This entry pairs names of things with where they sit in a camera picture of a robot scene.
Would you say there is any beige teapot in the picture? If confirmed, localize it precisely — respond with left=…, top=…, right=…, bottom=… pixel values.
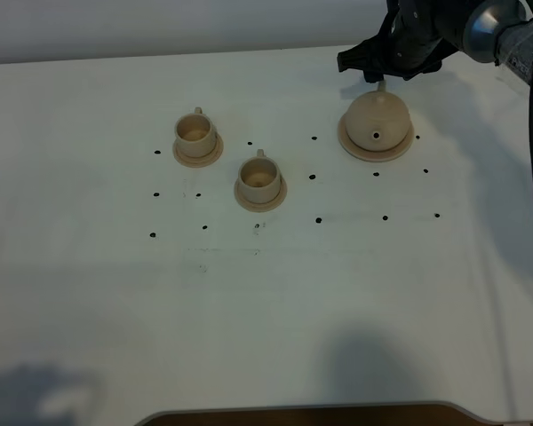
left=343, top=80, right=412, bottom=151

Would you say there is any beige teapot saucer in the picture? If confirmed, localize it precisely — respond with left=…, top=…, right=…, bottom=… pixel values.
left=338, top=116, right=415, bottom=162

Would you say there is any beige near teacup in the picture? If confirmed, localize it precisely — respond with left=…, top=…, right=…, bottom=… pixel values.
left=237, top=149, right=282, bottom=204

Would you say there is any beige far teacup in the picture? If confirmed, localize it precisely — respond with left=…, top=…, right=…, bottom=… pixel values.
left=174, top=106, right=217, bottom=159

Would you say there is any beige teacup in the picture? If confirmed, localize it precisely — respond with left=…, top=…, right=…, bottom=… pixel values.
left=237, top=149, right=282, bottom=204
left=174, top=106, right=217, bottom=159

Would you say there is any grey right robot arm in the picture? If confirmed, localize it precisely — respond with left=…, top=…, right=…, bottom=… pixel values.
left=364, top=1, right=533, bottom=84

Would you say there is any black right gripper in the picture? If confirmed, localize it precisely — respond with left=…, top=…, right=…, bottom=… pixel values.
left=337, top=1, right=481, bottom=83

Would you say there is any beige far cup saucer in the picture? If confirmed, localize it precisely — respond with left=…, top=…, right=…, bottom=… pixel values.
left=173, top=134, right=224, bottom=168

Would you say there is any beige near cup saucer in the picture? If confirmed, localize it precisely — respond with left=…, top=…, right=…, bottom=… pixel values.
left=234, top=177, right=288, bottom=213

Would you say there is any beige cup saucer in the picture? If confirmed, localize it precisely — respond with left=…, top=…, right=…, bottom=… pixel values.
left=234, top=177, right=288, bottom=213
left=173, top=134, right=224, bottom=168

